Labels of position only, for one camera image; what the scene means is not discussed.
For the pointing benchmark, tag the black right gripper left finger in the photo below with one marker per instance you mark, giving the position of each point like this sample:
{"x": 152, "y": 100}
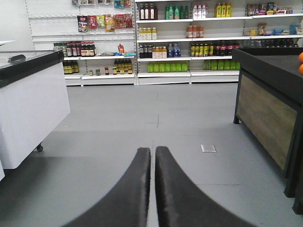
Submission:
{"x": 127, "y": 203}

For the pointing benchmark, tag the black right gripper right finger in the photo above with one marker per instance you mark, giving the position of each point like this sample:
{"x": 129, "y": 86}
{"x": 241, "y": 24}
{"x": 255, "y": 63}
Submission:
{"x": 180, "y": 203}

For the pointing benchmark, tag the metal floor plate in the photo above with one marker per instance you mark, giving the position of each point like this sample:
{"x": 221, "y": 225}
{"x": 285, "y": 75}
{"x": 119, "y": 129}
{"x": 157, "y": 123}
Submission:
{"x": 208, "y": 148}

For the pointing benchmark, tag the dark wooden produce stand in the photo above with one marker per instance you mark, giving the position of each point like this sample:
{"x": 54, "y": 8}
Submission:
{"x": 269, "y": 103}

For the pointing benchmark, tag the white chest freezer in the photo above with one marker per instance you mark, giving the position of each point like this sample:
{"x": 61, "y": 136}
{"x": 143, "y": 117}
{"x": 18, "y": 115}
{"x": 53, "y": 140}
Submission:
{"x": 33, "y": 101}

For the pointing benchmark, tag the white store shelving unit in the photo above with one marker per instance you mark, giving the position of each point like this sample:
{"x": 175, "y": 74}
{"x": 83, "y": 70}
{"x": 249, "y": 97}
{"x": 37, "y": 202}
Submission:
{"x": 149, "y": 42}

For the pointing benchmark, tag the orange fruit lower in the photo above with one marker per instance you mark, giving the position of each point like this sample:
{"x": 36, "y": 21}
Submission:
{"x": 301, "y": 69}

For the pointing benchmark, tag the orange fruit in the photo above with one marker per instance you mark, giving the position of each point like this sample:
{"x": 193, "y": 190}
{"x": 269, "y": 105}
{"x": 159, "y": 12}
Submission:
{"x": 300, "y": 57}
{"x": 301, "y": 69}

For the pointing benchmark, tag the orange fruit upper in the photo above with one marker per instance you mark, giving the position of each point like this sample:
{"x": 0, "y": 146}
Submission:
{"x": 300, "y": 57}

